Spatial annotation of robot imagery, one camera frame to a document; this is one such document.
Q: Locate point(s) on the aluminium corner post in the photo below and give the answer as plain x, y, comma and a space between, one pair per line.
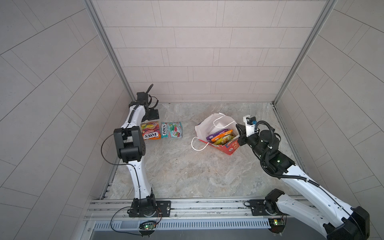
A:
324, 14
90, 7

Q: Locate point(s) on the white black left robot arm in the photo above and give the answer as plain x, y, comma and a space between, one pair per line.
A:
131, 149

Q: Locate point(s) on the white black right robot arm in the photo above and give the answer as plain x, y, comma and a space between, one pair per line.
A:
329, 216

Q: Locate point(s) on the green Fox's candy bag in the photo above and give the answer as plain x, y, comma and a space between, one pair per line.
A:
171, 130

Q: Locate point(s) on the left green circuit board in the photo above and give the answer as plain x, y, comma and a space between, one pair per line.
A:
147, 226

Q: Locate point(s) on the right green circuit board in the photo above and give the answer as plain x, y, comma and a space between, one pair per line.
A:
277, 226

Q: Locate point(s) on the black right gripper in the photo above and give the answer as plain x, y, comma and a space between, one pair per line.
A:
242, 137

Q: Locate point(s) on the red orange Fox's candy bag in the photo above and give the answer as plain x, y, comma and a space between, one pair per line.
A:
151, 131

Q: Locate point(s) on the aluminium corner post left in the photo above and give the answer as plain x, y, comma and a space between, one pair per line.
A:
90, 7

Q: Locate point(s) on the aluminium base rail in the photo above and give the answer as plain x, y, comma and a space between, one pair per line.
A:
209, 208

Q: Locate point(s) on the yellow green snack packet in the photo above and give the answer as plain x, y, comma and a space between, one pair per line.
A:
223, 140

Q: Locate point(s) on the aluminium corner post right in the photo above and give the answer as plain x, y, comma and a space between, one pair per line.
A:
324, 14

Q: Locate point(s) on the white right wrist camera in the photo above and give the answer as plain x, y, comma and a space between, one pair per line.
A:
250, 125

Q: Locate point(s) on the purple snack packet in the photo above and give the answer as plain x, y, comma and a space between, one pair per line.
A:
208, 138

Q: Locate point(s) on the red paper gift bag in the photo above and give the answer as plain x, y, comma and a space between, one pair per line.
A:
210, 125

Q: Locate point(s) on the orange snack packet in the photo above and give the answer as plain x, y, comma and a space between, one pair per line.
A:
220, 135

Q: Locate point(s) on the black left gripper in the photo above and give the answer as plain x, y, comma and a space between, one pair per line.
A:
152, 115

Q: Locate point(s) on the green circuit board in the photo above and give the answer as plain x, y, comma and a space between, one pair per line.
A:
147, 226
277, 226

